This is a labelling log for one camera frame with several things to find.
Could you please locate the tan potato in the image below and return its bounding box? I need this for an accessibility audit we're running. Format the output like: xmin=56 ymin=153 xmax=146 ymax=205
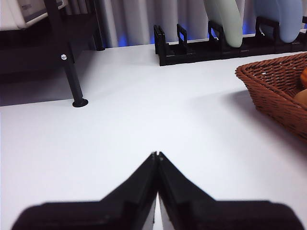
xmin=294 ymin=88 xmax=307 ymax=108

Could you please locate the white toaster oven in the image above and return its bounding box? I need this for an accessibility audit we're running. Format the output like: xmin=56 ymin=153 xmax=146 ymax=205
xmin=0 ymin=0 xmax=65 ymax=31

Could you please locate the black dish rack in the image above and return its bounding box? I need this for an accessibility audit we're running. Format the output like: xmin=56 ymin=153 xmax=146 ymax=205
xmin=153 ymin=15 xmax=307 ymax=67

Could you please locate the grey curtain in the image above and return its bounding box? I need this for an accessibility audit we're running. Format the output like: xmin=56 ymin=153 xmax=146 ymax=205
xmin=57 ymin=0 xmax=307 ymax=48

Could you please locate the light blue plate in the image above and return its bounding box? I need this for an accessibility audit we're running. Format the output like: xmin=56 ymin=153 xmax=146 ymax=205
xmin=253 ymin=0 xmax=303 ymax=43

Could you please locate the black metal shelf frame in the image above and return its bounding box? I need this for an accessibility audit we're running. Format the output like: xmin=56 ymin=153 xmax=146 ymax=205
xmin=0 ymin=0 xmax=106 ymax=108

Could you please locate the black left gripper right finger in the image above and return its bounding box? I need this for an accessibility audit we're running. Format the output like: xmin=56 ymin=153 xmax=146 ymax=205
xmin=157 ymin=150 xmax=306 ymax=230

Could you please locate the pale green plate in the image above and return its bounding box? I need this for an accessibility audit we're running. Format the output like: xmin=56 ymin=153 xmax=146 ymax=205
xmin=203 ymin=0 xmax=243 ymax=48

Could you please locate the orange yellow corn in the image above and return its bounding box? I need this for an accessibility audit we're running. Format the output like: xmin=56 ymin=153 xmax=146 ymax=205
xmin=298 ymin=68 xmax=307 ymax=88

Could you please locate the brown wicker basket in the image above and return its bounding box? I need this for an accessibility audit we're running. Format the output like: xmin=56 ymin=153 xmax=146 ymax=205
xmin=235 ymin=52 xmax=307 ymax=144

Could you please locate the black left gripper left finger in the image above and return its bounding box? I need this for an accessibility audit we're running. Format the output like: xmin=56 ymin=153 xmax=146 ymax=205
xmin=11 ymin=151 xmax=158 ymax=230

